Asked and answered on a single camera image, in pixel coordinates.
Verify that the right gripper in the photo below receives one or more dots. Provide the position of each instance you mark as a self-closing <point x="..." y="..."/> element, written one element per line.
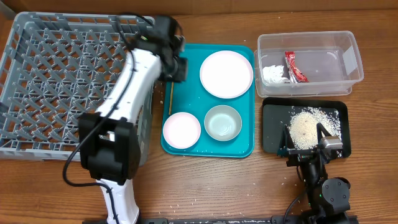
<point x="304" y="155"/>

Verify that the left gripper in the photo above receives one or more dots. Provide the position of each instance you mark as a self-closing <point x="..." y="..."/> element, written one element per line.
<point x="181" y="74"/>

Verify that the white rice pile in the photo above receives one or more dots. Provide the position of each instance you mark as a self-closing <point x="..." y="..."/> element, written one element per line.
<point x="303" y="125"/>

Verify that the wooden chopstick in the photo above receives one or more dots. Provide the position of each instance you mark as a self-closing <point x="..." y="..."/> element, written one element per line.
<point x="171" y="98"/>

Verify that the large white plate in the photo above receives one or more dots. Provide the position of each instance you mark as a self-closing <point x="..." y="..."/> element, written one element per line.
<point x="226" y="74"/>

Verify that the red snack wrapper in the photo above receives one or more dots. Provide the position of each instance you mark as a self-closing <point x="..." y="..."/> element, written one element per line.
<point x="296" y="76"/>

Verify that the small white bowl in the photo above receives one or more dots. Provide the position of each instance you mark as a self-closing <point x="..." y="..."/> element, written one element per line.
<point x="181" y="130"/>

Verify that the white tissue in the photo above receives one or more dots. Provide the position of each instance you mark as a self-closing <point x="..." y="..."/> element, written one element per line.
<point x="273" y="74"/>

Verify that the grey bowl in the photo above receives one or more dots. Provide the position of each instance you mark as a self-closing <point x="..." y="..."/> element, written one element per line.
<point x="223" y="123"/>

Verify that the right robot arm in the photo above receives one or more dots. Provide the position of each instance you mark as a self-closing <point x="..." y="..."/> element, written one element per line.
<point x="328" y="198"/>

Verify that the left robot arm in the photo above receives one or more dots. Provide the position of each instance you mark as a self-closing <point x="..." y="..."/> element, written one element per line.
<point x="108" y="143"/>

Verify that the grey dishwasher rack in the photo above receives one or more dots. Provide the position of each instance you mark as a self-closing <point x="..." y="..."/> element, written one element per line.
<point x="54" y="68"/>

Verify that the black tray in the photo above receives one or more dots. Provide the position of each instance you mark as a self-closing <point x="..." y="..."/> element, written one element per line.
<point x="277" y="113"/>

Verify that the teal plastic tray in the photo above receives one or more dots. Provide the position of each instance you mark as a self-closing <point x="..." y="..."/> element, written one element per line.
<point x="191" y="97"/>

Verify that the clear plastic bin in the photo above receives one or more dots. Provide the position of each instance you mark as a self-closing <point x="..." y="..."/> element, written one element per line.
<point x="330" y="60"/>

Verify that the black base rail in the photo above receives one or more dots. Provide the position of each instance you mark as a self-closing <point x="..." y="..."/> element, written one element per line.
<point x="271" y="220"/>

